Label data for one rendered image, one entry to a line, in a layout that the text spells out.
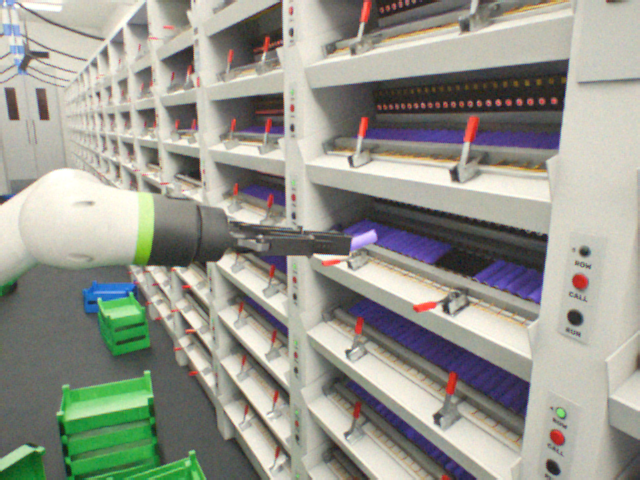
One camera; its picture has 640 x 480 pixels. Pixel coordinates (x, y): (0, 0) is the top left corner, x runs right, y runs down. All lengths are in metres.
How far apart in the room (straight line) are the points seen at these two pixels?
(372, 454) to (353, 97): 0.78
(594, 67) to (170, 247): 0.50
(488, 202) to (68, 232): 0.51
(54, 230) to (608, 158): 0.59
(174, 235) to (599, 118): 0.49
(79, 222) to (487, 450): 0.64
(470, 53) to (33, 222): 0.57
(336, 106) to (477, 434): 0.71
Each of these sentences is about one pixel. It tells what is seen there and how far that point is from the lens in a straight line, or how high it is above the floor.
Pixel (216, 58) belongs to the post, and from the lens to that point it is 1.75.
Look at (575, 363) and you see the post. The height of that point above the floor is 0.97.
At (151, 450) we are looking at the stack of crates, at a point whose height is 0.11.
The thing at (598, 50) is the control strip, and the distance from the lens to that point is 0.59.
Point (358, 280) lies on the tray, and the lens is 0.94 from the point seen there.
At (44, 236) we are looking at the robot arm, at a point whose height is 1.12.
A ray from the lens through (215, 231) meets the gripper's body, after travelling 0.63.
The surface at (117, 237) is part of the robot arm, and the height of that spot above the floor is 1.11.
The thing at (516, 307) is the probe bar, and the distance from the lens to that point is 0.73.
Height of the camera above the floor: 1.24
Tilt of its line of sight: 15 degrees down
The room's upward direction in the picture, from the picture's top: straight up
